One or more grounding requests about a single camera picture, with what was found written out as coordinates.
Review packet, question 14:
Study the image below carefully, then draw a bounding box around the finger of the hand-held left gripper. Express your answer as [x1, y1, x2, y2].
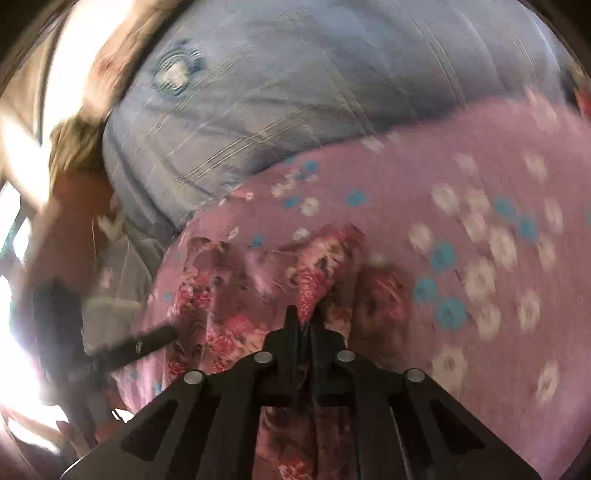
[85, 323, 181, 370]

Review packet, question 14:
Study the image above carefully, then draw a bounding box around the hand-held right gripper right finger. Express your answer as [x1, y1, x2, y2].
[310, 309, 541, 480]

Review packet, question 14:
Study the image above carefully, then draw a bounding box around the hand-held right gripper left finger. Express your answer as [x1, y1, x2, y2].
[60, 305, 305, 480]

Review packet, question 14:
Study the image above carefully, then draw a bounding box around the red floral small garment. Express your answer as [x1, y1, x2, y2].
[154, 225, 411, 480]

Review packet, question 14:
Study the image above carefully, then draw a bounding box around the grey floral cloth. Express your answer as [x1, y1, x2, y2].
[83, 217, 164, 416]

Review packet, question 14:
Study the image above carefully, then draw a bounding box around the tan cloth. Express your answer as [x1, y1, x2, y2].
[48, 113, 114, 178]

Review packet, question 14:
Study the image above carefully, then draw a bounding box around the pink floral bedsheet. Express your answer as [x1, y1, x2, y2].
[117, 88, 591, 480]

